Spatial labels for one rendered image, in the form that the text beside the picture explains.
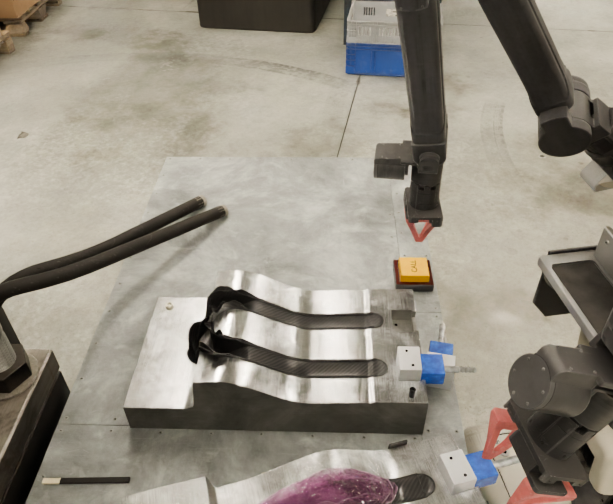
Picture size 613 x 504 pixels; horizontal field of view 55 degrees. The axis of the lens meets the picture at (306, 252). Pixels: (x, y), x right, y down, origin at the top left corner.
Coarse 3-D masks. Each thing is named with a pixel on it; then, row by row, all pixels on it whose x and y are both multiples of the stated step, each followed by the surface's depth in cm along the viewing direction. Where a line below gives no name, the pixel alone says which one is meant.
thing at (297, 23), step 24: (216, 0) 453; (240, 0) 449; (264, 0) 446; (288, 0) 443; (312, 0) 441; (216, 24) 465; (240, 24) 461; (264, 24) 458; (288, 24) 454; (312, 24) 452
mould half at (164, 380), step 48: (240, 288) 109; (288, 288) 114; (240, 336) 100; (288, 336) 105; (336, 336) 106; (384, 336) 105; (144, 384) 102; (192, 384) 101; (240, 384) 93; (288, 384) 97; (336, 384) 98; (384, 384) 97; (336, 432) 101; (384, 432) 100
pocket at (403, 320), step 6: (396, 312) 110; (402, 312) 110; (408, 312) 110; (414, 312) 110; (396, 318) 111; (402, 318) 111; (408, 318) 111; (414, 318) 110; (396, 324) 111; (402, 324) 111; (408, 324) 111; (414, 324) 109; (396, 330) 110; (402, 330) 110; (408, 330) 110; (414, 330) 108
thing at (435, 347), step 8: (440, 328) 114; (440, 336) 112; (432, 344) 110; (440, 344) 110; (448, 344) 110; (432, 352) 107; (440, 352) 108; (448, 352) 108; (448, 360) 105; (448, 376) 105; (432, 384) 107; (440, 384) 106; (448, 384) 106
